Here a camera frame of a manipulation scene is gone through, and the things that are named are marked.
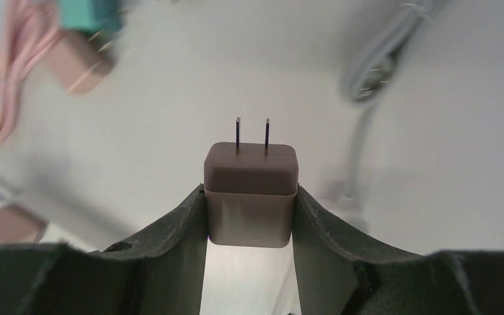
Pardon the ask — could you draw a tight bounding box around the pink coiled cable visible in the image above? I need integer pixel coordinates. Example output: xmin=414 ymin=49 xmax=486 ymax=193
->
xmin=0 ymin=0 xmax=62 ymax=155

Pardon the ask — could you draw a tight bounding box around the grey coiled cable right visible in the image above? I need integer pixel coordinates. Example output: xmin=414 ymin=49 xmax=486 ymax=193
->
xmin=317 ymin=0 xmax=448 ymax=231

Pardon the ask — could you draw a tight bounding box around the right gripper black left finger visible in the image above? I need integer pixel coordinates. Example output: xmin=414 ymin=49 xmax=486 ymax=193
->
xmin=0 ymin=186 xmax=208 ymax=314

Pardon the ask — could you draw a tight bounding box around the teal plug adapter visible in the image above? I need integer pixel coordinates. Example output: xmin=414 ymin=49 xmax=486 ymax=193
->
xmin=55 ymin=0 xmax=123 ymax=33

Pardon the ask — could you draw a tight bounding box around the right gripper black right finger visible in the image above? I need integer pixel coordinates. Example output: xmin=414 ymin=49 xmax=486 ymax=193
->
xmin=292 ymin=188 xmax=504 ymax=314

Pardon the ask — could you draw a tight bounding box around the brown pink plug adapter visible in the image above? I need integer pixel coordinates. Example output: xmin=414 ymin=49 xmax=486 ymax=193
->
xmin=203 ymin=118 xmax=299 ymax=248

